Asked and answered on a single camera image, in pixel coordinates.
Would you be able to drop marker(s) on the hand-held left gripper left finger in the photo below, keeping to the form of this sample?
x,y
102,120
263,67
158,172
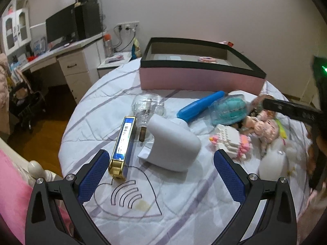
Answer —
x,y
91,176

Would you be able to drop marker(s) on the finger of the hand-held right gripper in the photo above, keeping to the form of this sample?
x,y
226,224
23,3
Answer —
x,y
315,168
291,108

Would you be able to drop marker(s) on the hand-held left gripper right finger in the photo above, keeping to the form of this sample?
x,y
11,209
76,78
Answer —
x,y
229,176

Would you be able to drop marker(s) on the yellow green block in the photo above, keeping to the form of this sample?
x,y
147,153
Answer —
x,y
281,129

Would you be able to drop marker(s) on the pink haired doll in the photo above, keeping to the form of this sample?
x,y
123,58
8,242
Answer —
x,y
268,130

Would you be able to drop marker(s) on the white pink block cake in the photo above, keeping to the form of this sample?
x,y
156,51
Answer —
x,y
231,141

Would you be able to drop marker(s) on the white soft toy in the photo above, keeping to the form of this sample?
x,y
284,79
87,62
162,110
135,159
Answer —
x,y
273,163

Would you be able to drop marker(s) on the blue and gold long box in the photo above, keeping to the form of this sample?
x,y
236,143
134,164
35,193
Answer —
x,y
122,145

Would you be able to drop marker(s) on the small doll figure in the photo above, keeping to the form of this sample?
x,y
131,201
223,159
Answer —
x,y
249,123

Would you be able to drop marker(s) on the white plastic appliance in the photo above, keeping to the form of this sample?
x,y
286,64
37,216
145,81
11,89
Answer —
x,y
171,145

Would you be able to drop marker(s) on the pink box with black rim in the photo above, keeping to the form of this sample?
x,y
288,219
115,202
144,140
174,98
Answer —
x,y
191,79

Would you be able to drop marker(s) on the white striped bedsheet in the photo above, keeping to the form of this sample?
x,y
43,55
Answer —
x,y
184,196

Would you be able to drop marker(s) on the teal toy in clear case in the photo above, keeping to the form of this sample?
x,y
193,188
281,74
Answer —
x,y
228,109

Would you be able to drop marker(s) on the blue plastic tube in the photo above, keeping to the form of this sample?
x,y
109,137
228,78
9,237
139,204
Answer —
x,y
196,107

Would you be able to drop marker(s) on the pink blanket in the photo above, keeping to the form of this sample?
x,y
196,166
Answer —
x,y
12,196

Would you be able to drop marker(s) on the clear glass bottle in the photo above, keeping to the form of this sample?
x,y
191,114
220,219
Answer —
x,y
146,107

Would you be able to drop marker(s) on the office chair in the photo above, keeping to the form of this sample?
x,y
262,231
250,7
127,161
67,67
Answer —
x,y
28,104

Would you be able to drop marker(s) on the white desk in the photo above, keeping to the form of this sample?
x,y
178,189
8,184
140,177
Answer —
x,y
74,66

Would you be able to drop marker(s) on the white nightstand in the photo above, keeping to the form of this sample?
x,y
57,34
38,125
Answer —
x,y
112,66

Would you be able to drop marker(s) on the purple item on nightstand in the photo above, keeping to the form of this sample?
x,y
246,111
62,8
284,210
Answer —
x,y
115,59

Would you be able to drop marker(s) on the orange capped clear bottle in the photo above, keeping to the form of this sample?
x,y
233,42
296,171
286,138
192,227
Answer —
x,y
108,46

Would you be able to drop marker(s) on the yellow blue snack bag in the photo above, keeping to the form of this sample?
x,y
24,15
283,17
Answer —
x,y
136,49

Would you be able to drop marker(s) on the blue white boxes on desk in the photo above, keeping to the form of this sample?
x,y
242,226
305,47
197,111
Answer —
x,y
39,46

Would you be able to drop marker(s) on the black computer monitor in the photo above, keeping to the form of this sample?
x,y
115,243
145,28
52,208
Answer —
x,y
60,25

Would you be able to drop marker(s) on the black computer tower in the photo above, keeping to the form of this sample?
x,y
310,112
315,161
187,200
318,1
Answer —
x,y
88,21

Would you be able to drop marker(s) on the white glass door cabinet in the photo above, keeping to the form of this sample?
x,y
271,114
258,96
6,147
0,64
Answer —
x,y
16,30

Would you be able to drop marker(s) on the cream bed frame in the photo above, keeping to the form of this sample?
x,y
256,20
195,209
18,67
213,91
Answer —
x,y
35,167

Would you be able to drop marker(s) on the white wall outlet strip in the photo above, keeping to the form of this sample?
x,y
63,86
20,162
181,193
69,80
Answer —
x,y
127,26

